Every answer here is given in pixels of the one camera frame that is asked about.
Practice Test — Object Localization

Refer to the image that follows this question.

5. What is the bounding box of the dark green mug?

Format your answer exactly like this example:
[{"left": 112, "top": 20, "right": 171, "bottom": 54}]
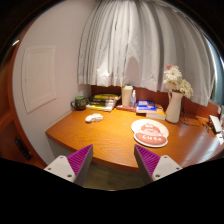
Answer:
[{"left": 70, "top": 96, "right": 87, "bottom": 111}]

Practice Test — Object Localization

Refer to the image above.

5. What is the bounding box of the white wall panel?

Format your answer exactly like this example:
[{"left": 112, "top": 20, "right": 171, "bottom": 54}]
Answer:
[{"left": 22, "top": 45, "right": 56, "bottom": 113}]

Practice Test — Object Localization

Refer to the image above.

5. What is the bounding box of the black cable on desk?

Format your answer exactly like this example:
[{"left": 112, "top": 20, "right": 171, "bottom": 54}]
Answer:
[{"left": 180, "top": 106, "right": 212, "bottom": 134}]

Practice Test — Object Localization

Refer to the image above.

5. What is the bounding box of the blue box on books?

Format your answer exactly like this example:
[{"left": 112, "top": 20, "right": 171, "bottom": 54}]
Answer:
[{"left": 136, "top": 100, "right": 156, "bottom": 113}]

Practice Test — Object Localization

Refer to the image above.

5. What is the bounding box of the clear sanitizer bottle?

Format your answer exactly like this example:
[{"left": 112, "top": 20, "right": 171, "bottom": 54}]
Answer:
[{"left": 130, "top": 90, "right": 136, "bottom": 108}]

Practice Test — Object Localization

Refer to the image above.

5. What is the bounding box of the white ceramic vase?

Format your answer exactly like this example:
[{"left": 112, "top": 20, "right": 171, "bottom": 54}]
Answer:
[{"left": 165, "top": 92, "right": 183, "bottom": 123}]

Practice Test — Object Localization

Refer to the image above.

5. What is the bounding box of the white pleated curtain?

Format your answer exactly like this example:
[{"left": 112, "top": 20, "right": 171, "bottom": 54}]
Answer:
[{"left": 78, "top": 0, "right": 215, "bottom": 106}]

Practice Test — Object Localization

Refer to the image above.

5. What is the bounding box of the white device at desk edge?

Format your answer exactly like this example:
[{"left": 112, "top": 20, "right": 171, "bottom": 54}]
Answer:
[{"left": 209, "top": 115, "right": 222, "bottom": 133}]

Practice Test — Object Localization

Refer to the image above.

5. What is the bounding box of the round cartoon mouse pad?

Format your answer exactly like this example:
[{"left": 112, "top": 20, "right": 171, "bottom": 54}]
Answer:
[{"left": 131, "top": 119, "right": 169, "bottom": 148}]

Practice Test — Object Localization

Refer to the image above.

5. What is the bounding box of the stack of yellow black books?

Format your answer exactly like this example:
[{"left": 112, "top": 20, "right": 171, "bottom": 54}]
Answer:
[{"left": 87, "top": 94, "right": 120, "bottom": 112}]

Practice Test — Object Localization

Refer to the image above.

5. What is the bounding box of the red flat book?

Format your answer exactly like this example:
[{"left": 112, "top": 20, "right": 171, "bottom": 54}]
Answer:
[{"left": 116, "top": 105, "right": 136, "bottom": 112}]

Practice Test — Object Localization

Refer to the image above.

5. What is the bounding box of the white computer mouse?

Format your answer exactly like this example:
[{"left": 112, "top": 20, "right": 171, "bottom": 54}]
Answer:
[{"left": 85, "top": 113, "right": 103, "bottom": 123}]

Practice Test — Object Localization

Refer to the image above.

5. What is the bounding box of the cream plastic canister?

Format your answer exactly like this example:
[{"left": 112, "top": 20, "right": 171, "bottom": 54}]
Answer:
[{"left": 122, "top": 85, "right": 133, "bottom": 106}]

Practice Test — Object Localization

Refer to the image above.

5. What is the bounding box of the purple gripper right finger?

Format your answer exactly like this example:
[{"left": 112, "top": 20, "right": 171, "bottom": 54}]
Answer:
[{"left": 134, "top": 145, "right": 182, "bottom": 185}]

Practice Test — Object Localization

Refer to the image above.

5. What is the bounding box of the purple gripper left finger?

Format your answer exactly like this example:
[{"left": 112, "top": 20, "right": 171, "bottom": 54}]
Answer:
[{"left": 45, "top": 144, "right": 93, "bottom": 186}]

